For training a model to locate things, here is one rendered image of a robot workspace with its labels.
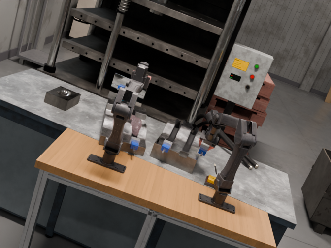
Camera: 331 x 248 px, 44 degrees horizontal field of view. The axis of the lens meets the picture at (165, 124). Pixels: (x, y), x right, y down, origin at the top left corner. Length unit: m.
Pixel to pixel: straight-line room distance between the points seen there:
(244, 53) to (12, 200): 1.86
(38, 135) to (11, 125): 0.18
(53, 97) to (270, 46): 10.07
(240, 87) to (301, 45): 9.39
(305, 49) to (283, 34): 0.74
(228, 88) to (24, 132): 1.46
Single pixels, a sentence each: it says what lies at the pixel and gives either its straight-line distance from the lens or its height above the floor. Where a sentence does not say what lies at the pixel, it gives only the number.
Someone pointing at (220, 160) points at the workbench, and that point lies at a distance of 2.72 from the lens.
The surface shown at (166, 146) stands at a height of 0.90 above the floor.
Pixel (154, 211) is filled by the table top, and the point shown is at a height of 0.74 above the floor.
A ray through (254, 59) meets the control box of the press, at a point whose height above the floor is 1.42.
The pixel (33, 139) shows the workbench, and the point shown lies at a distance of 2.60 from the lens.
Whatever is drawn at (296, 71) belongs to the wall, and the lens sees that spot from 12.53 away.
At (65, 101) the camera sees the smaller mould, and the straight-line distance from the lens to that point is 2.61.
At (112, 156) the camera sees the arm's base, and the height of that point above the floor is 0.87.
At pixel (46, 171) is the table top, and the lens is 2.06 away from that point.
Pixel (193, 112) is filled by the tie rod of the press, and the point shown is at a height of 0.92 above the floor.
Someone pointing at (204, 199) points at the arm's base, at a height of 0.81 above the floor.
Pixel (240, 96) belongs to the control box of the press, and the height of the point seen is 1.13.
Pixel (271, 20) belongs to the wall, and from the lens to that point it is 12.19.
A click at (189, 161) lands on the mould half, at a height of 0.87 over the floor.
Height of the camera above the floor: 1.79
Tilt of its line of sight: 19 degrees down
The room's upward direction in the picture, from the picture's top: 21 degrees clockwise
